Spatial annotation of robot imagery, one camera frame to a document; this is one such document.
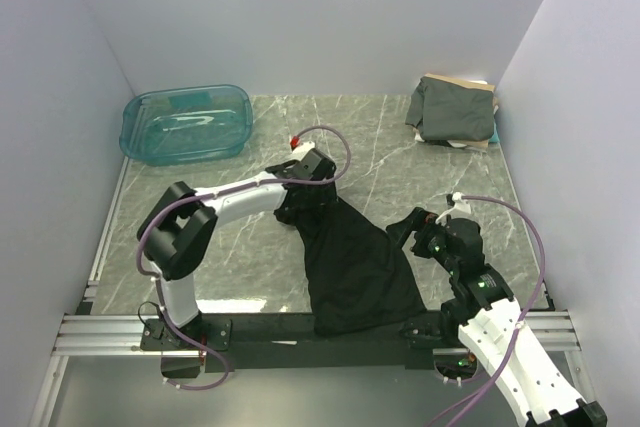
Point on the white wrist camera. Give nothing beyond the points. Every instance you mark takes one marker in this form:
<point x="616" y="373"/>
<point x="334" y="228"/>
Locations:
<point x="458" y="207"/>
<point x="301" y="144"/>

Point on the folded teal t-shirt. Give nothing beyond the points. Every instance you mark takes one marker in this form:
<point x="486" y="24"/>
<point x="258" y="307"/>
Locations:
<point x="495" y="137"/>

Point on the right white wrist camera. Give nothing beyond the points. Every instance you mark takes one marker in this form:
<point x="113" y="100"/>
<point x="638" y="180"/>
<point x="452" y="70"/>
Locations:
<point x="458" y="207"/>

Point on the teal plastic bin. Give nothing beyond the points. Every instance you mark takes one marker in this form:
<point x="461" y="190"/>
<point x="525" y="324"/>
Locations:
<point x="186" y="125"/>

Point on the aluminium frame rail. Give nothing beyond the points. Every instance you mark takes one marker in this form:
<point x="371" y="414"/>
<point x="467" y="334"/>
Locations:
<point x="377" y="295"/>

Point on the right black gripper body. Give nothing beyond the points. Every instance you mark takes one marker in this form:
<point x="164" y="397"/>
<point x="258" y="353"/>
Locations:
<point x="446" y="260"/>

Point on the black t-shirt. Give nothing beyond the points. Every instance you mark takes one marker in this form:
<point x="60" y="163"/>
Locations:
<point x="357" y="277"/>

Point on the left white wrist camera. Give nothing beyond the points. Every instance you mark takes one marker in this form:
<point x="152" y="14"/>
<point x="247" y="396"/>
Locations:
<point x="301" y="144"/>

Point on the folded dark grey t-shirt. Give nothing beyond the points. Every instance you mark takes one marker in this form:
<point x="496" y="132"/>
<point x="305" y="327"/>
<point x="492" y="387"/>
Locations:
<point x="452" y="109"/>

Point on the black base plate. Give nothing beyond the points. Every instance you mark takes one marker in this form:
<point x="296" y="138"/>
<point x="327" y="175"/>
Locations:
<point x="288" y="340"/>

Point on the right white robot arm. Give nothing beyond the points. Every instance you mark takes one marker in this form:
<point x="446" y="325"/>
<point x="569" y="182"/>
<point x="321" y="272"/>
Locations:
<point x="485" y="317"/>

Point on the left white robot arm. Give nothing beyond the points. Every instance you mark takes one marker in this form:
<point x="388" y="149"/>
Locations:
<point x="173" y="239"/>

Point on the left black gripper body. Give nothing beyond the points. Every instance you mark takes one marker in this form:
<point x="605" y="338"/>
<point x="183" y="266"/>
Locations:
<point x="329" y="177"/>

